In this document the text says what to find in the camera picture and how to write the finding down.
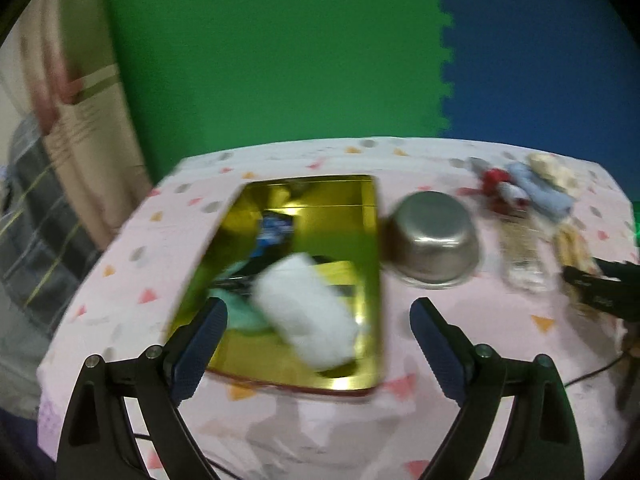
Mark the cream scrunchie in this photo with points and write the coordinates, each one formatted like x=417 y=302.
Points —
x=555 y=170

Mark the blue foam mat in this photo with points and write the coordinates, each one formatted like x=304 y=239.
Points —
x=540 y=60

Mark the white fluffy towel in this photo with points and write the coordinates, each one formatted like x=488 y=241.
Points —
x=310 y=310

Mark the red and white cloth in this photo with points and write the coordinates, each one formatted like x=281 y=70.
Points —
x=495 y=185

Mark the green foam mat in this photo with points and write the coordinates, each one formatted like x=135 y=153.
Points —
x=275 y=60

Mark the green fluffy scrunchie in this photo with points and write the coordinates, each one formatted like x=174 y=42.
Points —
x=240 y=312

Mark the steel bowl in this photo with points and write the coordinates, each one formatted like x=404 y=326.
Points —
x=432 y=240

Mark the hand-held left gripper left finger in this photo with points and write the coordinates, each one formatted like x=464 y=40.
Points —
x=200 y=350

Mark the plaid cloth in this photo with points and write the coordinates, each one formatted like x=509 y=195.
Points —
x=40 y=220

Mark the clear plastic bag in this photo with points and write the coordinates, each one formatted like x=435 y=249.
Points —
x=522 y=255

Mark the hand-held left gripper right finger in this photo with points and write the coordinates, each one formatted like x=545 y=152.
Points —
x=437 y=355

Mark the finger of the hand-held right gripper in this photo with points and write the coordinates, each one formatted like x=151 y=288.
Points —
x=595 y=292
x=617 y=269

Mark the light blue towel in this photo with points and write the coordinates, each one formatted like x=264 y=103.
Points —
x=542 y=192

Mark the gold tin box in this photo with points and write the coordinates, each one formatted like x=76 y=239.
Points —
x=350 y=200

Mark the black packet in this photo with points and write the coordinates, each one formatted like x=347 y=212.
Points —
x=272 y=230

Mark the white gloves with red trim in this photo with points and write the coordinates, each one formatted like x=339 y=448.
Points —
x=570 y=245

